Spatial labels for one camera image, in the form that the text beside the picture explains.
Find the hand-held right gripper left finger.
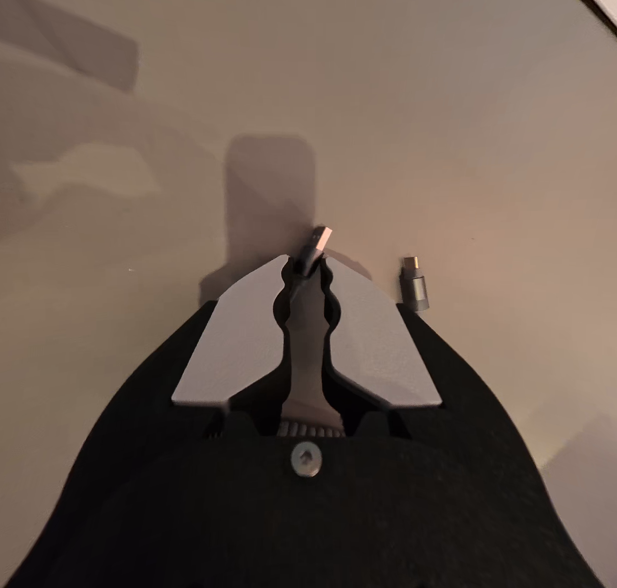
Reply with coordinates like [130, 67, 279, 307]
[171, 254, 294, 408]

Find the silver usb cable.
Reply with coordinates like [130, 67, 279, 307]
[276, 226, 429, 438]

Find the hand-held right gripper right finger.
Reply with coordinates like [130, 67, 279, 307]
[322, 256, 443, 408]

